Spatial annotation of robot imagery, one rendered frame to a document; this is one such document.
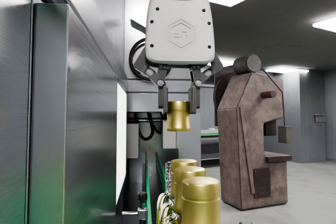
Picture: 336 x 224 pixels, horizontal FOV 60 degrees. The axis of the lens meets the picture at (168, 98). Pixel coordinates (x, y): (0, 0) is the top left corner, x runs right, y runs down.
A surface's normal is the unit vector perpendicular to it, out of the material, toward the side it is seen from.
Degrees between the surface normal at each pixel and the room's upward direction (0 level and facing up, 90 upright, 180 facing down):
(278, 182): 90
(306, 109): 90
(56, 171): 90
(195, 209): 90
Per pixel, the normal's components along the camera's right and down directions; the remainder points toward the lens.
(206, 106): 0.49, -0.05
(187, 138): 0.08, -0.06
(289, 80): -0.87, -0.03
